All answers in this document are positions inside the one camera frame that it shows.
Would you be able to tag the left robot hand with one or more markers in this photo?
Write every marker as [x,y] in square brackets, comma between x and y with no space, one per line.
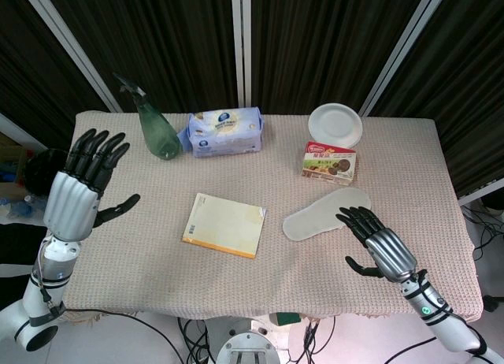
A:
[73,198]

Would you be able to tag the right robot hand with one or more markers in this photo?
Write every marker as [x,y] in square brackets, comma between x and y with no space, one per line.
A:
[388,247]

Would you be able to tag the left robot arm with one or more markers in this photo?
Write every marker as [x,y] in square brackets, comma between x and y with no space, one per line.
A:
[37,293]

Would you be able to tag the robot base column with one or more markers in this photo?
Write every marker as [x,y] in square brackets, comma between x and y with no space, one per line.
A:
[247,344]

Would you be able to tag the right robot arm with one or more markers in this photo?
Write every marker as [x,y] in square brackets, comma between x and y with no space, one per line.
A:
[441,313]

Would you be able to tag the white shoe insole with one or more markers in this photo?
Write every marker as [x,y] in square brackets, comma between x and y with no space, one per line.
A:
[327,214]

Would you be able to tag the red cookie box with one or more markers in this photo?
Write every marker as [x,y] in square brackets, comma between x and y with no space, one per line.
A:
[330,165]

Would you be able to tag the green spray bottle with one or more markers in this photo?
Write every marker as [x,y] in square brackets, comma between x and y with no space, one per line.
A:
[155,129]

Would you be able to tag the white paper plate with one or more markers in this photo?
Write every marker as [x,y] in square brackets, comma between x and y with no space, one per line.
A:
[334,123]

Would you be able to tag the beige woven tablecloth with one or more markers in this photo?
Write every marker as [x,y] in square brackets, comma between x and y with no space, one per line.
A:
[252,206]

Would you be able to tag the yellow book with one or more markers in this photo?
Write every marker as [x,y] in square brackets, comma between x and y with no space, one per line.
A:
[226,224]

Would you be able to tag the blue tissue pack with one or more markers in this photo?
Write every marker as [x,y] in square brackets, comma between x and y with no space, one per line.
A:
[224,131]

